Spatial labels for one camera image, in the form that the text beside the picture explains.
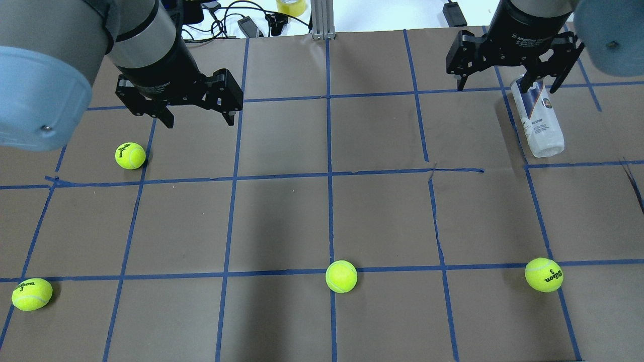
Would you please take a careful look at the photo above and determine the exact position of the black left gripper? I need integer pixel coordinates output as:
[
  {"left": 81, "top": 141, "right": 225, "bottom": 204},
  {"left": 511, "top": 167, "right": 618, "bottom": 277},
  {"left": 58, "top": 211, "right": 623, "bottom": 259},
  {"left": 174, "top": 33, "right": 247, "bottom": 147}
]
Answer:
[{"left": 115, "top": 51, "right": 244, "bottom": 130}]

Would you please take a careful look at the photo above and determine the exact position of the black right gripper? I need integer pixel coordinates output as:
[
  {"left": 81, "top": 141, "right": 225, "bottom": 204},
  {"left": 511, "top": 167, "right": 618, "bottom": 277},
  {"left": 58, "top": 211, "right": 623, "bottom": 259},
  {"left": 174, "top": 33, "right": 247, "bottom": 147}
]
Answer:
[{"left": 446, "top": 15, "right": 586, "bottom": 94}]

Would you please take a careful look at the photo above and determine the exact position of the clear tennis ball can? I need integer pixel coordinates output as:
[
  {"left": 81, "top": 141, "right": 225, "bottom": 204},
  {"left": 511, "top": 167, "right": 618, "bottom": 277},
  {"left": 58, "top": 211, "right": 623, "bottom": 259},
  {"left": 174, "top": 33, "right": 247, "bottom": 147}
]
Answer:
[{"left": 511, "top": 76, "right": 565, "bottom": 158}]

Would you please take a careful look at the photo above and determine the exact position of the tennis ball near table centre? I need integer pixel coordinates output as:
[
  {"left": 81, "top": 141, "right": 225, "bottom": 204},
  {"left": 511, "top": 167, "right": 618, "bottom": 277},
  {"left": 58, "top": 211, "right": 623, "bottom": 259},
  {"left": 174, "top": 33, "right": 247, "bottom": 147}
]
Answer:
[{"left": 115, "top": 142, "right": 146, "bottom": 170}]

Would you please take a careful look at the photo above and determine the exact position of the tennis ball far end row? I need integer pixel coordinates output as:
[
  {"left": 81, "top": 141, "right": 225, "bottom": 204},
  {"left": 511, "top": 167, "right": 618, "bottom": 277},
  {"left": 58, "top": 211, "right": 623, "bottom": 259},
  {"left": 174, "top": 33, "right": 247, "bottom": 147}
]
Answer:
[{"left": 524, "top": 257, "right": 564, "bottom": 293}]

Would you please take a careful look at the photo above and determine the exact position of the tennis ball middle of row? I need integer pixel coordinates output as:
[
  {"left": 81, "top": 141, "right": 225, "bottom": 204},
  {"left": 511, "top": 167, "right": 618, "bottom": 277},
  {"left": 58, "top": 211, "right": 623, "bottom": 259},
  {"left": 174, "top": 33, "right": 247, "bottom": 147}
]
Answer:
[{"left": 325, "top": 260, "right": 357, "bottom": 294}]

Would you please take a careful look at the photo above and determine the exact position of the tennis ball near base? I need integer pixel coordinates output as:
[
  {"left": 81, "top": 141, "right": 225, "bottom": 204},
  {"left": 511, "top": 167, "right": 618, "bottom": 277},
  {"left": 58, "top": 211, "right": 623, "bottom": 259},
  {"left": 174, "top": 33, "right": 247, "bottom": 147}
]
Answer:
[{"left": 11, "top": 278, "right": 53, "bottom": 311}]

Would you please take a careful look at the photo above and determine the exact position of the black power adapter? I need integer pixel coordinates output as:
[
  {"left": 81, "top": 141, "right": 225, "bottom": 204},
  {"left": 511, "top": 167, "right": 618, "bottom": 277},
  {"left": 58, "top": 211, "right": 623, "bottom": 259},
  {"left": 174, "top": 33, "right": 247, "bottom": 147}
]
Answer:
[{"left": 442, "top": 1, "right": 468, "bottom": 28}]

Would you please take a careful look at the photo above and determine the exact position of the yellow tape roll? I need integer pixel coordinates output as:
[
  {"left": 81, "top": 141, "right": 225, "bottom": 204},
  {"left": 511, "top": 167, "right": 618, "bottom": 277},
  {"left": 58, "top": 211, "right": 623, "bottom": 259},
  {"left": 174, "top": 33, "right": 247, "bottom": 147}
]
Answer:
[{"left": 276, "top": 0, "right": 307, "bottom": 18}]

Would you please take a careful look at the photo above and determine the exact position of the aluminium frame post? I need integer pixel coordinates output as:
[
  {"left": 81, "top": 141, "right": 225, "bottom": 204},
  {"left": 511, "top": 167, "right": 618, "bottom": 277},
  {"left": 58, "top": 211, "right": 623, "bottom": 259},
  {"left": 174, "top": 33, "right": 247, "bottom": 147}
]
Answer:
[{"left": 310, "top": 0, "right": 336, "bottom": 40}]

